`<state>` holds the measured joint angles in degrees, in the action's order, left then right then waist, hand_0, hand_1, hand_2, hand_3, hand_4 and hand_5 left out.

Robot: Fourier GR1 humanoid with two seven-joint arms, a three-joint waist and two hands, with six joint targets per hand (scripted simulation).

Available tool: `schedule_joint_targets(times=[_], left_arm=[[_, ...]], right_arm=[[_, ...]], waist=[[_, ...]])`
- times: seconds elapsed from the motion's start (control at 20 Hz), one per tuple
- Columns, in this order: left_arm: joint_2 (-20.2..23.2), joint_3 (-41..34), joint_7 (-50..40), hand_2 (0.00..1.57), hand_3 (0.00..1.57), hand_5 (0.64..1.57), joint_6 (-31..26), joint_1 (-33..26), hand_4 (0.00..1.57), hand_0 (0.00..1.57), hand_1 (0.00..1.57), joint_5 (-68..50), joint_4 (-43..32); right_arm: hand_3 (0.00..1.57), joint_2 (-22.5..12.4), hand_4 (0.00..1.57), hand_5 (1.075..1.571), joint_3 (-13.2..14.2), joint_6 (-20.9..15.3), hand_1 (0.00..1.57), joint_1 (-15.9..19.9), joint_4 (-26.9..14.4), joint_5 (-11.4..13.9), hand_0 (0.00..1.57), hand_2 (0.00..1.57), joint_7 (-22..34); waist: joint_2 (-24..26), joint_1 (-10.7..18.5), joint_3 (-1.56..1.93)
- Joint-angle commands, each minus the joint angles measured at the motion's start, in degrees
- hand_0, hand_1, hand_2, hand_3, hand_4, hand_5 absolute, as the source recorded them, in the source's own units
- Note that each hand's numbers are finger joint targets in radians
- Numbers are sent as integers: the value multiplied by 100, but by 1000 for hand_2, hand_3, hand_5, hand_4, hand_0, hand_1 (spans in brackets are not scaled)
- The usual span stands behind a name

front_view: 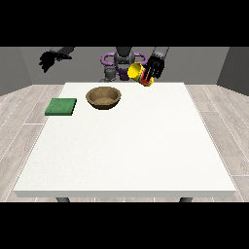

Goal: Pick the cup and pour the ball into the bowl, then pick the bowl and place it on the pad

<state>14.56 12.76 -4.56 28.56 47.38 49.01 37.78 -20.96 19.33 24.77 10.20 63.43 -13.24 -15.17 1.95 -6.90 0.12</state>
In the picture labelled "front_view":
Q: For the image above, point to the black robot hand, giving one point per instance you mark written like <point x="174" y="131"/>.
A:
<point x="155" y="66"/>
<point x="48" y="60"/>

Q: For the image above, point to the yellow cup with melon print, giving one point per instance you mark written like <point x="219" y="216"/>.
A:
<point x="137" y="73"/>

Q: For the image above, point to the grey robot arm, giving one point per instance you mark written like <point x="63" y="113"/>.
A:
<point x="161" y="52"/>

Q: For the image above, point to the green square pad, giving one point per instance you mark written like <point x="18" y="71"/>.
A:
<point x="61" y="106"/>

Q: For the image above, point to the brown wooden bowl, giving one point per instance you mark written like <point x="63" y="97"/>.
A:
<point x="103" y="96"/>

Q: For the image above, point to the grey robot trunk purple rings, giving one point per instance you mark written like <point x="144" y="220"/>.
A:
<point x="122" y="61"/>

